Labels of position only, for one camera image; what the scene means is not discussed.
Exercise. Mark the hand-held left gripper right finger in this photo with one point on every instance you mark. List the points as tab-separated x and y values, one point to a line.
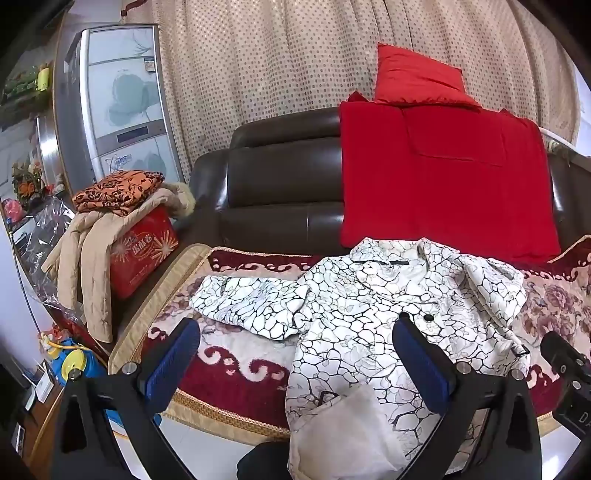
420	360

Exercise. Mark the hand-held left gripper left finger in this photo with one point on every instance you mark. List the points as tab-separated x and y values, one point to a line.
173	360

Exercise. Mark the white black crackle-print jacket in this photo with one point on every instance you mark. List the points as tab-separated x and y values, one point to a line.
360	323

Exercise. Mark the floral red-bordered sofa blanket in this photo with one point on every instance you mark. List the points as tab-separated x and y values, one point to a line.
240	355

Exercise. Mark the blue yellow toy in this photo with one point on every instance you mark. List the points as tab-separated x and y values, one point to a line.
76	364

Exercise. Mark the red gift box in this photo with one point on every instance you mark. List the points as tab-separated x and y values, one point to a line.
143	258

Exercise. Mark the beige padded coat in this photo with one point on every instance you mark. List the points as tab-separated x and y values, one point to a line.
87	258

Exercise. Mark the dark cloth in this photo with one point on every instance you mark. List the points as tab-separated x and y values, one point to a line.
263	464

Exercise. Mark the red blanket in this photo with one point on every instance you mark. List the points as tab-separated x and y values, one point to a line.
438	194

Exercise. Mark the clear plastic wrap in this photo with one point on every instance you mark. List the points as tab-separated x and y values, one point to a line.
46	240

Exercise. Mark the orange black floral folded cloth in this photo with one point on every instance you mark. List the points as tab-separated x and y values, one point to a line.
115	191

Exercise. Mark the dark brown leather sofa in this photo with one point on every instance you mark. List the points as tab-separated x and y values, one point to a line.
277	184

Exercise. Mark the artificial flower bouquet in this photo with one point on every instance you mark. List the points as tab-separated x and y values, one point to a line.
27	182

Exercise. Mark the small red pillow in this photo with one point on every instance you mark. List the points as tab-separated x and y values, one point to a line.
415	78

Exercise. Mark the green yellow shelf items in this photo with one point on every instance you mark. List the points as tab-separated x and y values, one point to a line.
27	81

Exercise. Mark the beige dotted curtain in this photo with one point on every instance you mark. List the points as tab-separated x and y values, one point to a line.
277	55

